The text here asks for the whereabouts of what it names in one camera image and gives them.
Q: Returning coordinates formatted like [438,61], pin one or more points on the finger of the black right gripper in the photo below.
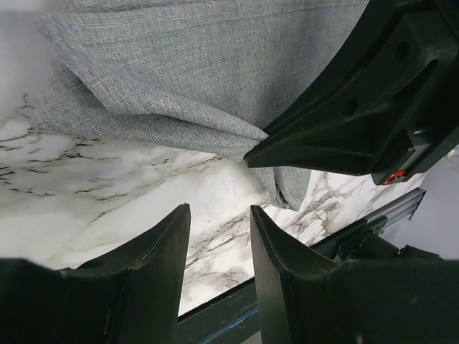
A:
[332,126]

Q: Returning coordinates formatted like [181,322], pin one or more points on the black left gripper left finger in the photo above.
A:
[132,293]

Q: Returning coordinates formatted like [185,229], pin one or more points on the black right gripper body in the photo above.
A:
[423,117]

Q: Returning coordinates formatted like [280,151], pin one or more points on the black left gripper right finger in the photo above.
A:
[292,286]

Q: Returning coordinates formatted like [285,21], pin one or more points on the grey cloth napkin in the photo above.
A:
[204,76]

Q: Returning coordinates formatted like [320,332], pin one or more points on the black mounting base bar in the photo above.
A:
[233,317]

